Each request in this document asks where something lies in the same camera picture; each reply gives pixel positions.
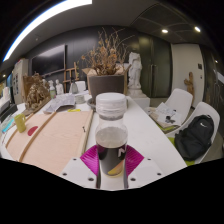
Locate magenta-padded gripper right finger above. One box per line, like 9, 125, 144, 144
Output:
123, 144, 165, 190

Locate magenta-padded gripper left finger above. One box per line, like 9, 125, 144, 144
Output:
60, 144, 102, 190

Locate white-capped dark drink bottle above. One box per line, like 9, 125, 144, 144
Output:
94, 92, 129, 178

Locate beige canvas mat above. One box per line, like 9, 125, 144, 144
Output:
4, 109, 95, 168

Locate papers on chair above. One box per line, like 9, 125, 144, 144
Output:
148, 101, 183, 129

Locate grey plant saucer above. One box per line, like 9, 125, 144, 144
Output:
87, 97, 98, 111

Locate small grey-white cup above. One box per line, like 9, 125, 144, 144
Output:
74, 94, 87, 104

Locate flat round red coaster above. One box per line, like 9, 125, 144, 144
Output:
27, 125, 39, 137

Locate open grey newspaper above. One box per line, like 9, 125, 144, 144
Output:
43, 93, 77, 114

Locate black backpack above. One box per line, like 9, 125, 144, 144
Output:
173, 114, 215, 162

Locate grey kettle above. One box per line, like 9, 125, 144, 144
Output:
69, 81, 79, 95

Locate white plastic chair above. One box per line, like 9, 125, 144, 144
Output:
164, 88, 194, 116
166, 101, 222, 166
75, 80, 88, 94

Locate dried plant in dark pot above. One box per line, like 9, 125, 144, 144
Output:
79, 28, 131, 103

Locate white green spray bottle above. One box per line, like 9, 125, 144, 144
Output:
48, 79, 57, 100

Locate lime green mug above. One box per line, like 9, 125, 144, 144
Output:
13, 113, 27, 134

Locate golden sculpture on brown board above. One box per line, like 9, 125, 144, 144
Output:
21, 73, 53, 116

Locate white plaster statue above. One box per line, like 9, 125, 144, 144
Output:
127, 51, 145, 98

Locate brown cardboard box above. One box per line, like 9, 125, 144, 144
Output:
81, 64, 132, 96

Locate wooden easel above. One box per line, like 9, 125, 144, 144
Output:
63, 61, 81, 93

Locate wooden figure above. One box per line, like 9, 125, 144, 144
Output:
183, 71, 196, 101

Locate black flat box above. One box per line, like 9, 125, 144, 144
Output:
0, 99, 18, 123

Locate long ceiling light strip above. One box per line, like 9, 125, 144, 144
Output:
2, 0, 94, 63

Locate black wall screen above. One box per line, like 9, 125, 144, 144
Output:
30, 43, 67, 77

